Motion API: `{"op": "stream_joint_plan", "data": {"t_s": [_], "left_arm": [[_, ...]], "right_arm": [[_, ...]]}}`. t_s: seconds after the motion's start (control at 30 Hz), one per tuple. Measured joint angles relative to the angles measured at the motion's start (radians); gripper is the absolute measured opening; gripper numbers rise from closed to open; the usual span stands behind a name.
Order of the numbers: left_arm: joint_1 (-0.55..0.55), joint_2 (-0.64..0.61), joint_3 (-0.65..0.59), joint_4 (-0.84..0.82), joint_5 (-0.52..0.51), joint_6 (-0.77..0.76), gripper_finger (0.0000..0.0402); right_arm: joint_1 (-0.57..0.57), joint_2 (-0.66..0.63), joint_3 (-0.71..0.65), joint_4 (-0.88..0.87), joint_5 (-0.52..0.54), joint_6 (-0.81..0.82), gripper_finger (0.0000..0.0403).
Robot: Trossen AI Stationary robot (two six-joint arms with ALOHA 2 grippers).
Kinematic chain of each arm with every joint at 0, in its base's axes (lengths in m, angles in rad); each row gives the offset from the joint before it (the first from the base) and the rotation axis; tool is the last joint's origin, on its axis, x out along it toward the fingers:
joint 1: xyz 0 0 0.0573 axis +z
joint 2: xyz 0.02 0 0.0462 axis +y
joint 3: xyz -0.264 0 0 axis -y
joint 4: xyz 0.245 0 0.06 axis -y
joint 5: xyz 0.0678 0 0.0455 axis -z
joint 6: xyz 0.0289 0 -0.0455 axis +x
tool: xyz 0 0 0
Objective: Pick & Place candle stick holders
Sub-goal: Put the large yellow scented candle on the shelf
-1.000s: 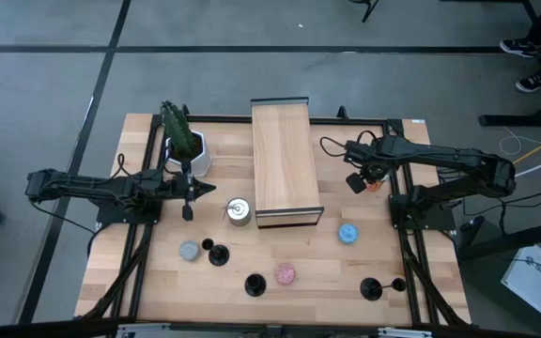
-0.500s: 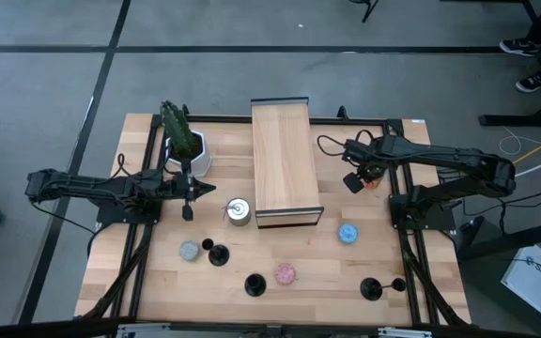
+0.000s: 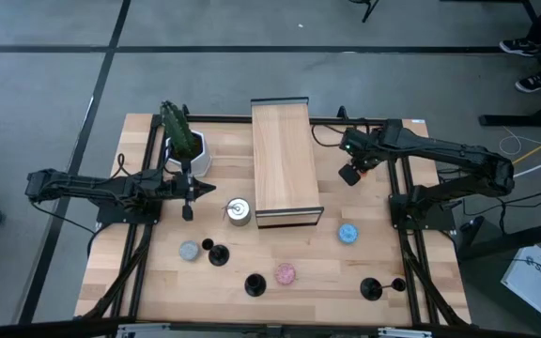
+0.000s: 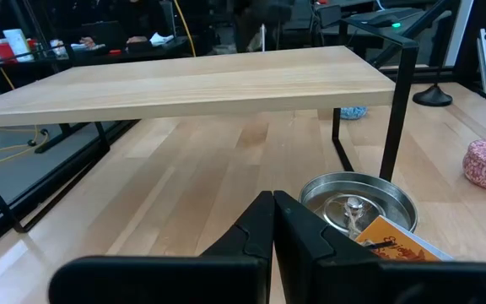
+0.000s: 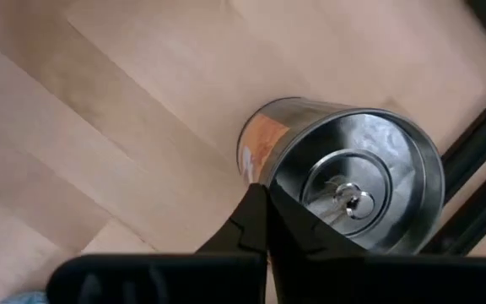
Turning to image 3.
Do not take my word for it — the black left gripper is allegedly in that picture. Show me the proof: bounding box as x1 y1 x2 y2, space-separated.
171 158 217 223

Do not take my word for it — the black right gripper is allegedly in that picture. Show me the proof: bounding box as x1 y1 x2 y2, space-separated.
338 126 387 188

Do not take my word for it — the silver candle can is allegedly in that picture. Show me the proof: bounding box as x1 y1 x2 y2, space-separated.
223 196 253 227

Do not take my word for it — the black candle stick holder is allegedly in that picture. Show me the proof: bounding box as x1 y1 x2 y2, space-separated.
201 238 231 268
359 276 408 302
243 272 268 299

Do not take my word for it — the blue patterned candle tin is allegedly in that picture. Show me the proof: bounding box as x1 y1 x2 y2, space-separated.
337 223 360 245

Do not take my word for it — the pink patterned candle tin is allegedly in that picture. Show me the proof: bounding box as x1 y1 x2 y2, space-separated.
273 262 298 286

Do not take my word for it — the grey round candle tin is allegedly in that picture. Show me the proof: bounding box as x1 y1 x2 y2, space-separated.
178 239 201 262

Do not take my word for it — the white faceted plant pot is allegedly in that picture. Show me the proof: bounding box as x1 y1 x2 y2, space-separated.
164 130 214 178

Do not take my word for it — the green cactus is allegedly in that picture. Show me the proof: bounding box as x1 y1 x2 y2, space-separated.
159 100 197 160

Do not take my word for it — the black chair leg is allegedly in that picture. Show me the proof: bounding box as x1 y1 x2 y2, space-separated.
348 0 380 23

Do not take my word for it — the black desk foot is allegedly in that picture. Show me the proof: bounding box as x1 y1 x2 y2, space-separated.
478 88 541 128

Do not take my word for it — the black stand base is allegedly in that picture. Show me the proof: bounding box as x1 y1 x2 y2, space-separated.
456 215 541 264

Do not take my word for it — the person's shoe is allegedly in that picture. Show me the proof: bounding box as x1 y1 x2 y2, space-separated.
499 38 541 58
514 72 541 94

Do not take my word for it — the white printed paper box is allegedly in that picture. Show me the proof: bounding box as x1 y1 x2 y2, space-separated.
500 243 541 315

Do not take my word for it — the black crossbar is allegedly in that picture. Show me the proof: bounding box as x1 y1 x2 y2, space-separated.
0 316 541 338

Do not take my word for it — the black aluminium table frame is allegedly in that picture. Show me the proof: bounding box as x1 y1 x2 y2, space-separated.
80 103 471 329

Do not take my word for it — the wooden shelf riser black frame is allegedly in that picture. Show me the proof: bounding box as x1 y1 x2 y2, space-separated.
250 97 325 230

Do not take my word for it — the yellow cable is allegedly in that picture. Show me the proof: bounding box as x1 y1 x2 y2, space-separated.
511 125 541 166

